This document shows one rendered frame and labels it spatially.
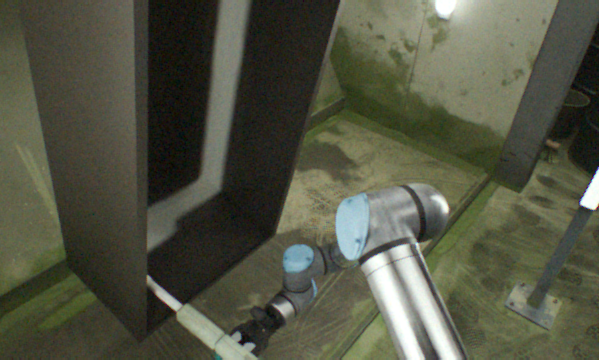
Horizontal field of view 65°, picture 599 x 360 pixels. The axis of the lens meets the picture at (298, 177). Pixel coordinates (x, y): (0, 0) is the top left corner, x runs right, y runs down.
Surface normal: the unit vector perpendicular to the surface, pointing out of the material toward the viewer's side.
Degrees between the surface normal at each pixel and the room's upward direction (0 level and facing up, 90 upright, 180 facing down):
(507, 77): 90
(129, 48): 89
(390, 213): 27
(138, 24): 102
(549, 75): 90
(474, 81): 90
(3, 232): 57
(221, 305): 0
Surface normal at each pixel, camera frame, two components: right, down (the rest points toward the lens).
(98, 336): 0.06, -0.80
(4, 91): 0.68, -0.09
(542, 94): -0.63, 0.44
